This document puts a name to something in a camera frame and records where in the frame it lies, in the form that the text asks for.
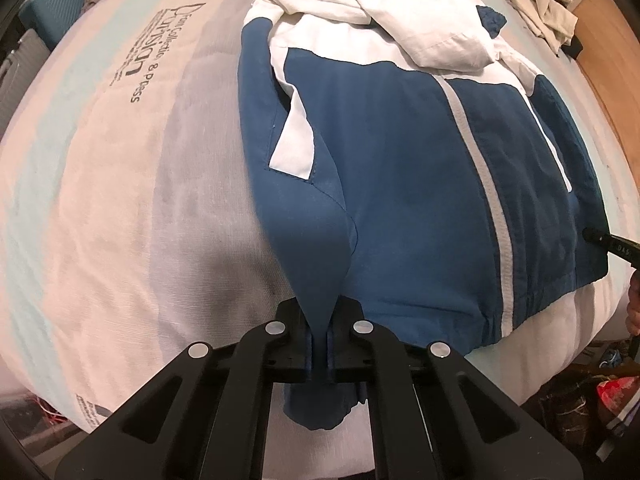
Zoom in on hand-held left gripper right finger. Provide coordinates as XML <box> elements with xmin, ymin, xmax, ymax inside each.
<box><xmin>325</xmin><ymin>297</ymin><xmax>583</xmax><ymax>480</ymax></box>

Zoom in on tangle of cables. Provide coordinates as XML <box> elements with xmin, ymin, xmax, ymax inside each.
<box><xmin>25</xmin><ymin>392</ymin><xmax>71</xmax><ymax>431</ymax></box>

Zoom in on beige crumpled clothes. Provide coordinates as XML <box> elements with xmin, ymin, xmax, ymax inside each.
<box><xmin>500</xmin><ymin>0</ymin><xmax>581</xmax><ymax>56</ymax></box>

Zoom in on wooden bed headboard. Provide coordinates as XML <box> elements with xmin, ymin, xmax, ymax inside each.
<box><xmin>570</xmin><ymin>0</ymin><xmax>640</xmax><ymax>156</ymax></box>

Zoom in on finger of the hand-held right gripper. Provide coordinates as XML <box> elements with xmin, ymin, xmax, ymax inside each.
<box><xmin>581</xmin><ymin>227</ymin><xmax>640</xmax><ymax>271</ymax></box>

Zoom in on red and white bag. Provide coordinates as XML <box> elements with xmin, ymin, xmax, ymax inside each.
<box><xmin>595</xmin><ymin>377</ymin><xmax>640</xmax><ymax>433</ymax></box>

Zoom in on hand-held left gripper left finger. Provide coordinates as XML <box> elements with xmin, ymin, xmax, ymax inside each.
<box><xmin>54</xmin><ymin>297</ymin><xmax>321</xmax><ymax>480</ymax></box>

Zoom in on blue and white hooded jacket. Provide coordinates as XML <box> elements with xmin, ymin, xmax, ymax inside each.
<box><xmin>239</xmin><ymin>0</ymin><xmax>610</xmax><ymax>433</ymax></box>

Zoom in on brown bag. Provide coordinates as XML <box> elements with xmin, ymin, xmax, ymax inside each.
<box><xmin>522</xmin><ymin>360</ymin><xmax>616</xmax><ymax>461</ymax></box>

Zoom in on teal cushion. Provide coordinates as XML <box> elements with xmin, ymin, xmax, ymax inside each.
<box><xmin>17</xmin><ymin>0</ymin><xmax>93</xmax><ymax>51</ymax></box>

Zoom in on person's right hand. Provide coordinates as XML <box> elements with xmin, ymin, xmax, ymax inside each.
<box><xmin>627</xmin><ymin>270</ymin><xmax>640</xmax><ymax>336</ymax></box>

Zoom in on striped bed blanket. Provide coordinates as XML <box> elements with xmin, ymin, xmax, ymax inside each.
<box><xmin>0</xmin><ymin>0</ymin><xmax>632</xmax><ymax>453</ymax></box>

